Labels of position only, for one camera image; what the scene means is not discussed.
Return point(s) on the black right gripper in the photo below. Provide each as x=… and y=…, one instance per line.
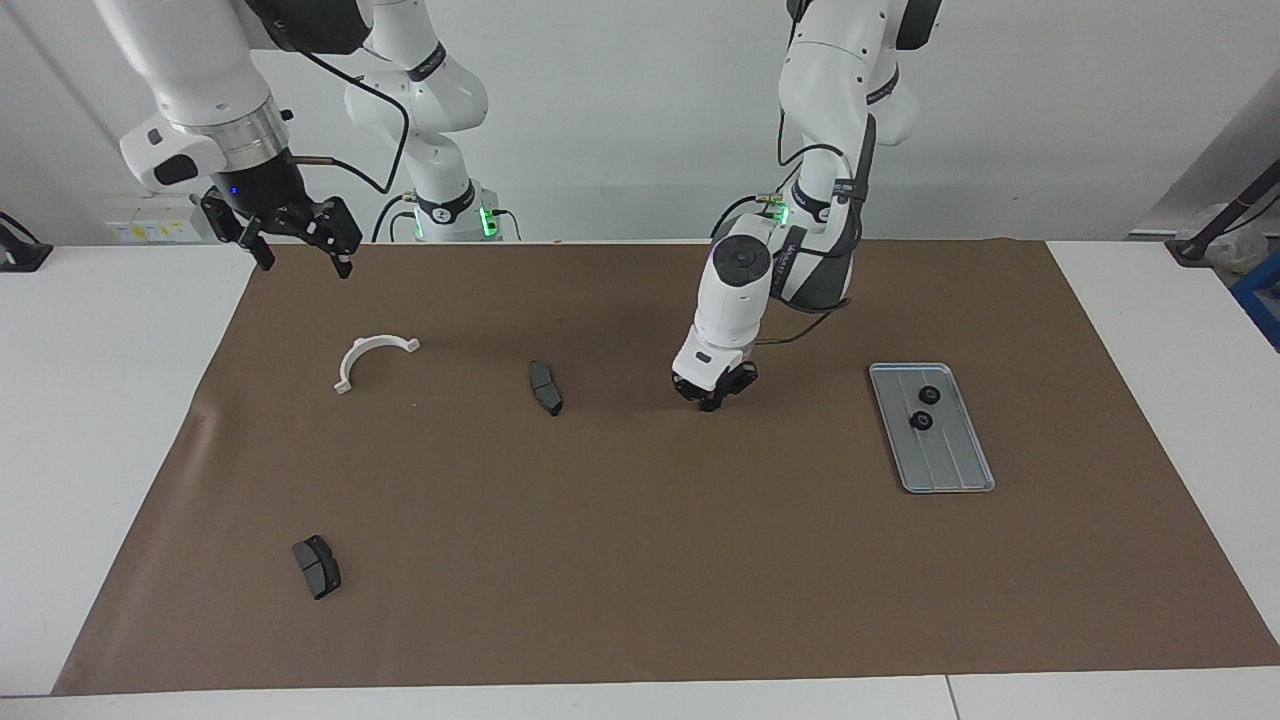
x=268, y=200

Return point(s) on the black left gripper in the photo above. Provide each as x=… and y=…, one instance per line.
x=725, y=380

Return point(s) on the black bearing gear silver centre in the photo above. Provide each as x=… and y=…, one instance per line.
x=929, y=393
x=921, y=421

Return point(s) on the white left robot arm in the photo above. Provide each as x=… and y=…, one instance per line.
x=735, y=300

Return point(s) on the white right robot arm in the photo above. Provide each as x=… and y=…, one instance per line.
x=190, y=60

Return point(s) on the silver metal ribbed tray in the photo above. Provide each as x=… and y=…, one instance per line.
x=950, y=460

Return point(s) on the white cardboard box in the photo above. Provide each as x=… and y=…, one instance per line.
x=150, y=220

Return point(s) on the single grey brake pad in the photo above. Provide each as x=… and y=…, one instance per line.
x=546, y=388

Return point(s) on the brown paper table mat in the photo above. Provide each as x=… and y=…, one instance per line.
x=640, y=560

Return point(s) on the black clamp base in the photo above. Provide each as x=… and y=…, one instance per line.
x=20, y=255

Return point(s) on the stacked grey brake pads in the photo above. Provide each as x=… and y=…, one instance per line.
x=318, y=568

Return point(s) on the black stand pole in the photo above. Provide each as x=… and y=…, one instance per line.
x=1220, y=222

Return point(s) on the blue crate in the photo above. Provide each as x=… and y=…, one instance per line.
x=1262, y=300

